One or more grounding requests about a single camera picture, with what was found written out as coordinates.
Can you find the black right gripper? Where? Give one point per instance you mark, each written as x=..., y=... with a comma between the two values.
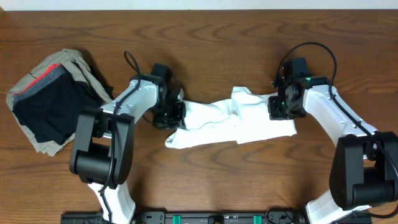
x=274, y=113

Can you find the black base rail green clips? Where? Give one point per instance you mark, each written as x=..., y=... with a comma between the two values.
x=273, y=216

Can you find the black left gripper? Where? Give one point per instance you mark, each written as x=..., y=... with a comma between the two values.
x=178, y=121

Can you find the white t-shirt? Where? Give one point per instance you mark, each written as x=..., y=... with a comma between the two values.
x=242, y=118

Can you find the red folded garment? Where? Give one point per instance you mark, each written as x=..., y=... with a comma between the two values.
x=41, y=77

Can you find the beige folded garment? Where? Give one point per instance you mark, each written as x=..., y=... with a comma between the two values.
x=74, y=62

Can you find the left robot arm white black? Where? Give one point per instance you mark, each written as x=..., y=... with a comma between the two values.
x=104, y=140

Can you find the grey folded garment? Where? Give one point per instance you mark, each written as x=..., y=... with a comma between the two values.
x=50, y=78

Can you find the black folded garment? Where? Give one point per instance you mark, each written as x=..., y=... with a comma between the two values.
x=52, y=113

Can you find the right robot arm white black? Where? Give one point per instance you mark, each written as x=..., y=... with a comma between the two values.
x=364, y=168

